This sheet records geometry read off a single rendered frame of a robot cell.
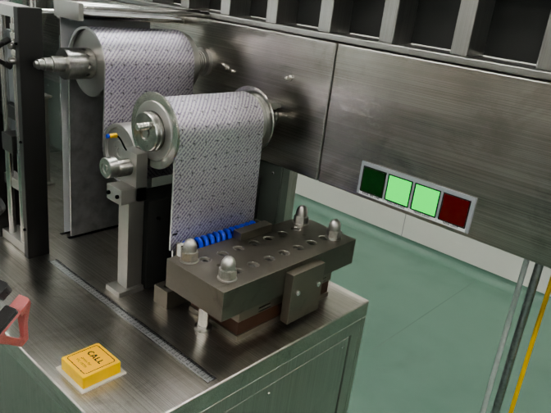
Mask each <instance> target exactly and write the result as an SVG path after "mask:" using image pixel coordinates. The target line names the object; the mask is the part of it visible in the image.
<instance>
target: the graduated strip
mask: <svg viewBox="0 0 551 413"><path fill-rule="evenodd" d="M49 263H50V264H52V265H53V266H55V267H56V268H57V269H59V270H60V271H61V272H62V273H63V274H64V275H66V276H67V277H69V278H70V279H72V280H73V281H74V282H76V283H77V284H78V285H79V286H80V287H81V288H83V289H84V290H86V291H87V292H88V293H90V294H91V295H92V296H94V297H95V298H97V299H98V300H99V301H100V302H101V303H102V304H104V305H105V306H107V307H108V308H109V309H111V310H112V311H114V312H115V313H116V314H117V315H118V316H119V317H121V318H122V319H123V320H125V321H126V322H127V323H129V324H130V325H132V326H133V327H134V328H136V329H137V330H138V331H139V332H140V333H142V334H143V335H144V336H146V337H147V338H149V339H150V340H151V341H153V342H154V343H155V344H157V345H158V346H159V347H160V348H161V349H163V350H164V351H165V352H167V353H168V354H169V355H171V356H172V357H174V358H175V359H176V360H177V361H178V362H179V363H181V364H182V365H184V366H185V367H186V368H188V369H189V370H191V371H192V372H193V373H194V374H196V375H197V376H198V377H199V378H200V379H202V380H203V381H204V382H206V383H207V384H209V383H210V382H211V381H213V380H215V379H217V377H215V376H214V375H213V374H211V373H210V372H208V371H207V370H205V369H204V368H202V367H201V366H200V365H199V364H198V363H196V362H195V361H193V360H192V359H191V358H189V357H188V356H186V355H185V354H184V353H183V352H182V351H180V350H179V349H178V348H176V347H175V346H173V345H172V344H171V343H169V342H168V341H166V340H165V339H164V338H163V337H161V336H160V335H159V334H157V333H156V332H154V331H153V330H152V329H150V328H149V327H148V326H147V325H145V324H144V323H143V322H141V321H140V320H138V319H137V318H136V317H134V316H133V315H131V314H130V313H129V312H128V311H127V310H125V309H124V308H123V307H121V306H120V305H118V304H117V303H116V302H114V301H113V300H112V299H110V298H109V297H108V296H106V295H105V294H104V293H102V292H101V291H99V290H98V289H97V288H95V287H94V286H93V285H92V284H90V283H89V282H88V281H86V280H85V279H83V278H82V277H81V276H79V275H78V274H76V273H75V272H74V271H73V270H72V269H70V268H69V267H68V266H66V265H64V264H63V263H62V262H60V261H59V260H58V259H56V260H52V261H49Z"/></svg>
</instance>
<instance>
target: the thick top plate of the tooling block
mask: <svg viewBox="0 0 551 413"><path fill-rule="evenodd" d="M293 220H294V219H291V220H286V221H283V222H280V223H278V224H275V225H272V227H271V232H268V233H264V234H260V235H258V236H255V237H252V238H248V239H245V240H243V241H239V240H238V239H236V238H229V239H226V240H224V241H221V242H218V243H213V244H211V245H208V246H206V247H201V248H198V259H199V262H198V263H196V264H193V265H186V264H184V263H182V262H180V257H179V256H173V257H170V258H167V263H166V286H167V287H168V288H169V289H171V290H173V291H174V292H176V293H178V294H179V295H180V296H181V297H183V298H185V299H186V300H188V301H189V302H191V303H193V304H194V305H195V306H197V307H199V308H200V309H202V310H203V311H205V312H206V313H208V314H209V315H211V316H212V317H214V318H216V319H217V320H219V321H220V322H222V321H225V320H228V319H229V318H231V317H234V316H236V315H238V314H240V313H243V312H245V311H247V310H249V309H252V308H254V307H255V306H258V305H261V304H263V303H264V302H267V301H270V300H271V299H273V298H275V297H278V296H280V295H282V294H284V288H285V276H286V272H288V271H290V270H293V269H295V268H298V267H300V266H303V265H305V264H307V263H309V262H311V261H315V260H317V259H319V260H321V261H324V262H325V269H324V274H323V276H324V275H327V274H329V273H330V272H333V271H335V270H337V269H339V268H342V267H344V266H346V265H349V264H351V263H352V260H353V252H354V247H355V242H356V239H355V238H351V237H349V236H348V235H346V234H342V233H341V240H340V241H330V240H328V239H326V238H325V235H326V229H327V228H328V227H326V226H324V225H322V224H319V223H317V222H316V221H313V220H310V219H308V225H307V226H297V225H294V224H293ZM225 256H232V257H233V258H234V259H235V263H236V266H235V268H236V270H237V275H236V276H237V280H236V281H235V282H234V283H231V284H226V283H222V282H220V281H219V280H218V279H217V276H218V272H219V266H221V261H222V259H223V258H224V257H225Z"/></svg>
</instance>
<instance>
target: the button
mask: <svg viewBox="0 0 551 413"><path fill-rule="evenodd" d="M61 368H62V369H63V370H64V371H65V372H66V373H67V374H68V375H69V376H70V377H71V378H72V379H73V380H74V381H75V382H76V383H77V384H78V385H79V386H80V387H82V389H85V388H87V387H90V386H92V385H94V384H96V383H98V382H101V381H103V380H104V379H107V378H109V377H112V376H113V375H115V374H118V373H120V372H121V362H120V361H119V360H118V359H117V358H115V357H114V356H113V355H112V354H111V353H110V352H109V351H108V350H107V349H106V348H104V347H103V346H102V345H101V344H99V343H96V344H94V345H92V346H89V347H86V348H84V349H81V350H79V351H77V352H74V353H71V354H70V355H67V356H64V357H63V358H62V359H61Z"/></svg>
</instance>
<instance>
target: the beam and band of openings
mask: <svg viewBox="0 0 551 413"><path fill-rule="evenodd" d="M112 1H118V2H126V3H130V4H134V5H140V6H152V7H175V8H188V9H192V10H200V11H206V12H209V13H210V17H209V18H210V19H215V20H223V21H228V22H233V23H237V24H241V25H250V26H255V27H259V28H263V29H269V30H277V31H281V32H285V33H291V34H299V35H303V36H308V37H313V38H317V39H325V40H330V41H335V42H339V43H347V44H352V45H357V46H361V47H366V48H374V49H379V50H384V51H388V52H396V53H401V54H406V55H410V56H414V57H423V58H428V59H432V60H436V61H445V62H450V63H454V64H459V65H464V66H472V67H476V68H481V69H486V70H494V71H498V72H503V73H508V74H512V75H520V76H525V77H530V78H535V79H542V80H548V81H551V0H112ZM174 3H179V4H181V5H179V4H174ZM210 9H213V10H218V11H213V10H210ZM251 16H256V17H261V18H266V19H261V18H256V17H251ZM297 24H300V25H297ZM303 25H310V26H315V27H318V28H313V27H308V26H303ZM350 33H354V34H350ZM355 34H363V35H368V36H373V37H377V38H378V39H376V38H371V37H366V36H361V35H355ZM412 43H416V44H420V45H426V46H431V47H436V48H428V47H423V46H418V45H413V44H412ZM438 48H445V49H450V51H447V50H442V49H438ZM484 56H489V57H484ZM490 57H498V58H503V59H508V60H513V61H505V60H500V59H495V58H490ZM514 61H522V62H527V63H532V64H536V66H533V65H529V64H524V63H519V62H514Z"/></svg>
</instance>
